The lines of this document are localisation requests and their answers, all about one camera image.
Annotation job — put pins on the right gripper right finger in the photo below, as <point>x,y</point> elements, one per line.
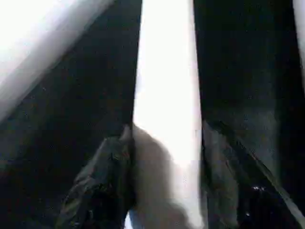
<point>238,190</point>

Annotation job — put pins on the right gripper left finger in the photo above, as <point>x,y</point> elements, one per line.
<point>102,190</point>

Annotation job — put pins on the white plastic table top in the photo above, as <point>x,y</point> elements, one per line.
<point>28,35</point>

